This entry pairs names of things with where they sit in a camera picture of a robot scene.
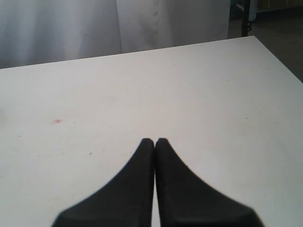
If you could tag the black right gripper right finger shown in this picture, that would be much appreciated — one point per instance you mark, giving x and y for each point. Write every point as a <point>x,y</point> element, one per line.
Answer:
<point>184,200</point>

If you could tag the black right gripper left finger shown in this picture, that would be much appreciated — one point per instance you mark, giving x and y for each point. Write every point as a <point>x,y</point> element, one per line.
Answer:
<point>125,201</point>

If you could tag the black metal stand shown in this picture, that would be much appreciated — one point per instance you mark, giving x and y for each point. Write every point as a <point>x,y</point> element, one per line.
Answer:
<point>246,24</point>

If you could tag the white backdrop curtain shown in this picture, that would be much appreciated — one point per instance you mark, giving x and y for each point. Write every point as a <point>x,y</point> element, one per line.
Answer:
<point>41,31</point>

